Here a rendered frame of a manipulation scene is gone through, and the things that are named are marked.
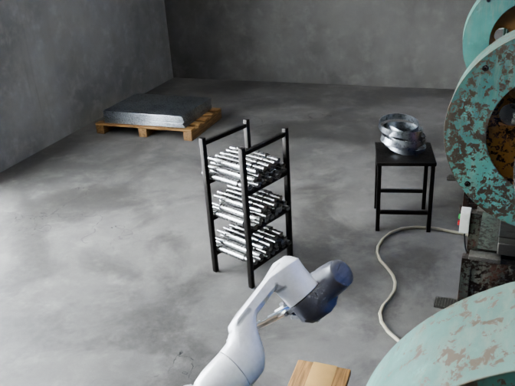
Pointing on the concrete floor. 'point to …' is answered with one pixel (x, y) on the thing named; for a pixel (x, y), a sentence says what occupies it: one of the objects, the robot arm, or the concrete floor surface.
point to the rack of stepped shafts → (247, 200)
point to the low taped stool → (319, 374)
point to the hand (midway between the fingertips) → (283, 309)
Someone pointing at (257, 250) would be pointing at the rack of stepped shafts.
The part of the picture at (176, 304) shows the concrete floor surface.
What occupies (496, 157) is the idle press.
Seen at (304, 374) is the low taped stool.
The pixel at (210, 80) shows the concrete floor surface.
